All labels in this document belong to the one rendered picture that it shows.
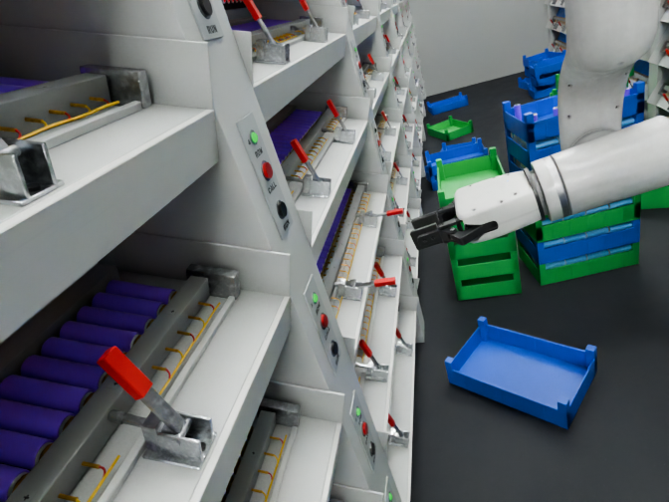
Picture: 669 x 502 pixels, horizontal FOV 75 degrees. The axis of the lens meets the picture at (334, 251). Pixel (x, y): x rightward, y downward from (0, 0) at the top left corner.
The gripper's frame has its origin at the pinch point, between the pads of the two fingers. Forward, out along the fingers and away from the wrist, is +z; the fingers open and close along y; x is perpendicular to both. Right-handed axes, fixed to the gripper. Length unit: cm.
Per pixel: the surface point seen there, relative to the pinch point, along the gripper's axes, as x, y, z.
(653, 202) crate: 71, -107, -58
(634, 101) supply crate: 19, -73, -49
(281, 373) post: -0.6, 24.5, 17.1
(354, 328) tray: 8.4, 7.3, 14.8
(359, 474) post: 18.9, 24.4, 16.2
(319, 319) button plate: -3.7, 20.5, 11.3
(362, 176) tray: 2.0, -45.2, 18.4
